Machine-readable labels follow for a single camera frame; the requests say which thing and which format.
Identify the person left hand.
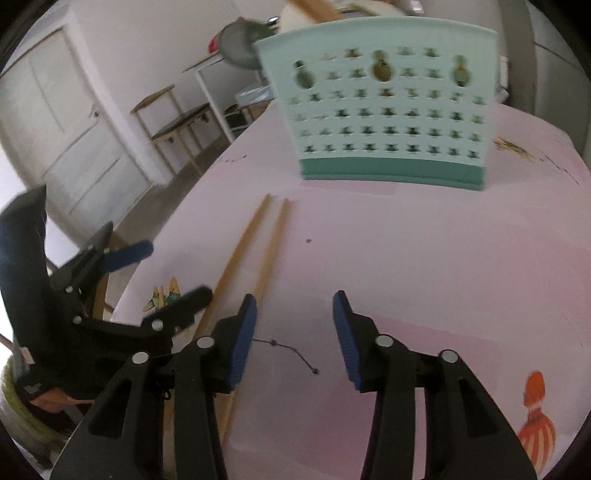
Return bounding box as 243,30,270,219
29,388,93,414

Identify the pink printed tablecloth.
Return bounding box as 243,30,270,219
114,105,590,479

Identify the wooden chair black seat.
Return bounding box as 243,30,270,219
129,84,230,176

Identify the white side table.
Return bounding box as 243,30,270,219
182,52,263,143

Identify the white plastic ladle spoon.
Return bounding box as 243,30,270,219
279,4,315,33

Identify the white door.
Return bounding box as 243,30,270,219
1,30,151,242

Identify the green sleeve forearm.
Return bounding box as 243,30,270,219
1,357,73,469

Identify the white rice paddle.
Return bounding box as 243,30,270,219
342,0,406,17

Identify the wooden chopstick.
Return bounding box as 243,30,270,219
192,194,271,340
288,0,342,23
217,199,290,444

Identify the large steel spoon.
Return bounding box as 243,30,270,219
217,19,277,71

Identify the silver refrigerator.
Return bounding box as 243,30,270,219
498,1,590,155

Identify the mint green utensil holder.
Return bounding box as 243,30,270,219
256,17,498,190

